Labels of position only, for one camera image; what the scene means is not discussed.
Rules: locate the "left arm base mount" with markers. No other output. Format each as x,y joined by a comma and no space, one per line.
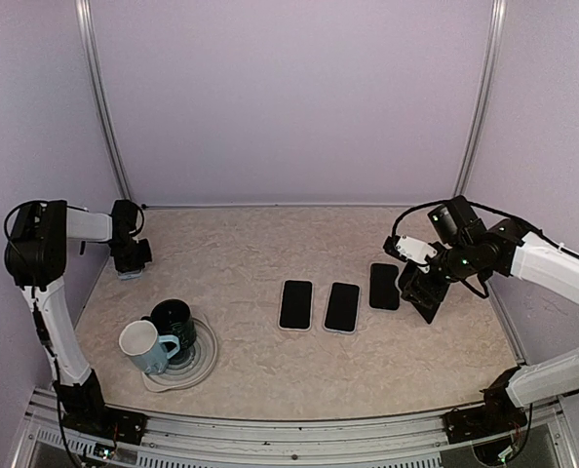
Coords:
117,425

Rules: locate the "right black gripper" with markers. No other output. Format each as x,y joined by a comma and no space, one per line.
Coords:
418,282

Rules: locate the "aluminium frame post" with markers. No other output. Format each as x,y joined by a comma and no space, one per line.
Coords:
84,16
489,64

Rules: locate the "dark green mug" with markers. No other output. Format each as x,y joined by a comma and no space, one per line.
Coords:
173,316

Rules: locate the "right aluminium frame post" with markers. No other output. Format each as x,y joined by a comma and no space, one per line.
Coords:
489,64

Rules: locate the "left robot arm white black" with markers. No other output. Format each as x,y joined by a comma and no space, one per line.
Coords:
37,234

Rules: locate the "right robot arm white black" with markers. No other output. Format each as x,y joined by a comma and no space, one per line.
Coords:
512,248

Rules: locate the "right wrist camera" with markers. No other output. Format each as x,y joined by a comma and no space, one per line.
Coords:
408,249

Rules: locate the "left aluminium frame post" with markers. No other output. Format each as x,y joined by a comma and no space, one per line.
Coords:
84,16

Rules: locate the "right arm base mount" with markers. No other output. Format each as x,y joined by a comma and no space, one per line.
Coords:
497,414

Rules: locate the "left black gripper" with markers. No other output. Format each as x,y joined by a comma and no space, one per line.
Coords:
146,256

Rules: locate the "blue phone case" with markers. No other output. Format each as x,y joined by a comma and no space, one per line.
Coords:
130,275

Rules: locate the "light blue mug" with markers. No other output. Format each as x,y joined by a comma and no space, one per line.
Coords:
148,350

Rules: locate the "lavender phone case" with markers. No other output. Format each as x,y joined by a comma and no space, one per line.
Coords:
340,332

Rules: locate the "white-edged black smartphone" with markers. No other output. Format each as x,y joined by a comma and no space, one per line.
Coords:
383,293

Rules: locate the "grey collapsible silicone bowl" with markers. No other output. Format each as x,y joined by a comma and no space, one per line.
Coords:
197,367

